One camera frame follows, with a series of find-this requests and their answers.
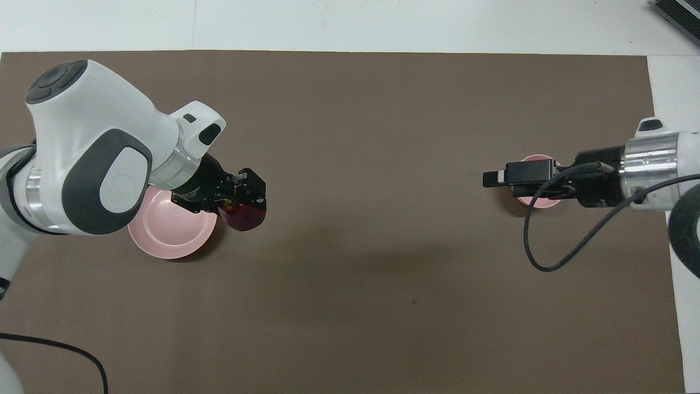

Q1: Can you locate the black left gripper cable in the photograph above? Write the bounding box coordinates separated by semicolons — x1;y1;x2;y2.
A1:
0;332;109;394

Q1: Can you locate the dark grey ribbed device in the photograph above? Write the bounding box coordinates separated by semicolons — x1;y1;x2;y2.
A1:
652;0;700;48

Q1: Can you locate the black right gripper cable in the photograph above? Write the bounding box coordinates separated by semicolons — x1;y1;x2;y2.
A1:
523;161;700;273

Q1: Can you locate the pink round plate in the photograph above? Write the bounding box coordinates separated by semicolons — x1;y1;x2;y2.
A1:
127;185;218;260

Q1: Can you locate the dark red apple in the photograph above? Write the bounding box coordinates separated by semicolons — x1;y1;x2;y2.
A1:
219;199;267;234

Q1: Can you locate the brown table mat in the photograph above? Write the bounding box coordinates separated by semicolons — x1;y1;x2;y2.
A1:
0;50;685;394

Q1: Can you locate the pink small bowl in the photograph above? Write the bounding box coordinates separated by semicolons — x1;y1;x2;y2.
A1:
514;154;564;209

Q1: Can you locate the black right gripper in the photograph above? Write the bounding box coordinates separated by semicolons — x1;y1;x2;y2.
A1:
482;144;628;209

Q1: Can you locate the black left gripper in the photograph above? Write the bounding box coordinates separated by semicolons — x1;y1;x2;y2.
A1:
172;154;267;215

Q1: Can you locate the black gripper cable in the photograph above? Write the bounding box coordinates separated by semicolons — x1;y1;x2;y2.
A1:
523;161;700;273
0;332;109;394

